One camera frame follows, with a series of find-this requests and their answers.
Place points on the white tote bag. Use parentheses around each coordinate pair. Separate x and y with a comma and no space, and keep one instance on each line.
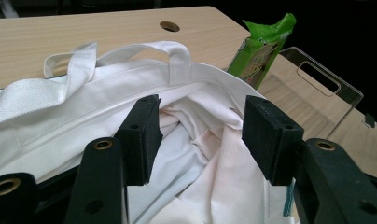
(84,102)

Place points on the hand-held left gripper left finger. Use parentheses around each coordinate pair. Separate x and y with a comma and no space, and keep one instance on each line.
(140,140)

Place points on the clear plastic tray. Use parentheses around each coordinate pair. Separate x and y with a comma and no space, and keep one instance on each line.
(320,93)

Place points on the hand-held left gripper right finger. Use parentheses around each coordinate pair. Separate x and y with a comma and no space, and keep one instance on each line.
(270,140)

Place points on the green snack packet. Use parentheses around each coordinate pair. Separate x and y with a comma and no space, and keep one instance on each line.
(259,53)

